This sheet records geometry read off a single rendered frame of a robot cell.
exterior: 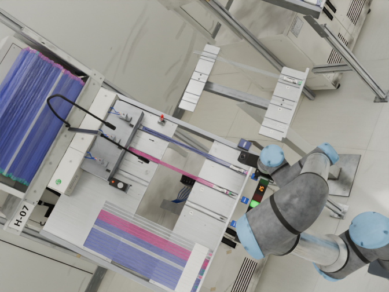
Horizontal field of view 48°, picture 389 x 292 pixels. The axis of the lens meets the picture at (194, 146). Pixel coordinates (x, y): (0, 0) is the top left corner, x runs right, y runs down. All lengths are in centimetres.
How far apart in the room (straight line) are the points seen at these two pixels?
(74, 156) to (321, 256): 110
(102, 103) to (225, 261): 102
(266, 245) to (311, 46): 172
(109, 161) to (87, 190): 17
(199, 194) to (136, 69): 209
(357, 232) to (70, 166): 116
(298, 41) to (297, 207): 163
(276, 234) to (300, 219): 7
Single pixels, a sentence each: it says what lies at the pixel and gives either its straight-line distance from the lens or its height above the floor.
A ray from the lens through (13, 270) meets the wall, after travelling 362.
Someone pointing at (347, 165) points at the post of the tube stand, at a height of 1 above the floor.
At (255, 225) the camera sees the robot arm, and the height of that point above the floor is 119.
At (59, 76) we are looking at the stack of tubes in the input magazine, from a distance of 192.
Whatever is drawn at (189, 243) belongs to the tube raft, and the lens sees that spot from 184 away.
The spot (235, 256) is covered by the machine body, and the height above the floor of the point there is 29.
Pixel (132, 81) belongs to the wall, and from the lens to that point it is 375.
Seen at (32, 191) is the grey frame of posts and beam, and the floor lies 135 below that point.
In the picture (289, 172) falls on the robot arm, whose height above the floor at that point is 92.
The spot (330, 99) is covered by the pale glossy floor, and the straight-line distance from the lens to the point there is 289.
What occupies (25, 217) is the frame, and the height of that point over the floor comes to 133.
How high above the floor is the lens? 195
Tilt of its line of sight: 33 degrees down
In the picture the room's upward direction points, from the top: 57 degrees counter-clockwise
